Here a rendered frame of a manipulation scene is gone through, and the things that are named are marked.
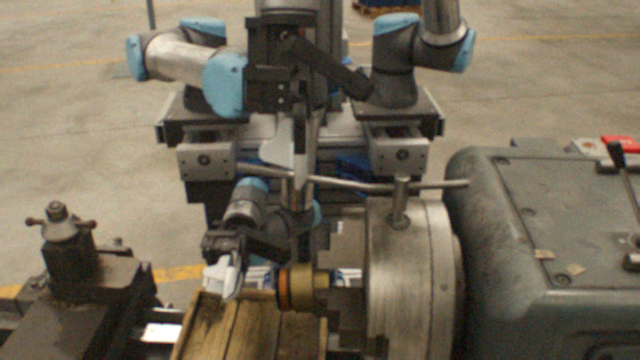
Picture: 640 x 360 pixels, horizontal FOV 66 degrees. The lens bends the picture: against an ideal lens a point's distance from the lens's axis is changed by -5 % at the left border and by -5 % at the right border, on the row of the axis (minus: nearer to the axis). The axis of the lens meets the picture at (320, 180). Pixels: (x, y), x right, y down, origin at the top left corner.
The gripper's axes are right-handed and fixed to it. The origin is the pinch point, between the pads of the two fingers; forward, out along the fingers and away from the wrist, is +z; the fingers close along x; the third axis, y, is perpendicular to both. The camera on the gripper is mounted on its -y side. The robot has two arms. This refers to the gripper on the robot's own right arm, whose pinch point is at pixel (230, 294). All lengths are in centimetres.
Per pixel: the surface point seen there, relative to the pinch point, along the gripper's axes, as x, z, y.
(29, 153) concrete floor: -100, -252, 216
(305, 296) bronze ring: 0.9, 1.0, -12.9
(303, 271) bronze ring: 3.5, -2.4, -12.4
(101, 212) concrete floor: -103, -180, 127
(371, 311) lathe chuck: 7.1, 10.6, -23.3
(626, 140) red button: 17, -26, -74
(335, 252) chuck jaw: 5.4, -5.2, -17.7
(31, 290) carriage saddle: -16, -16, 51
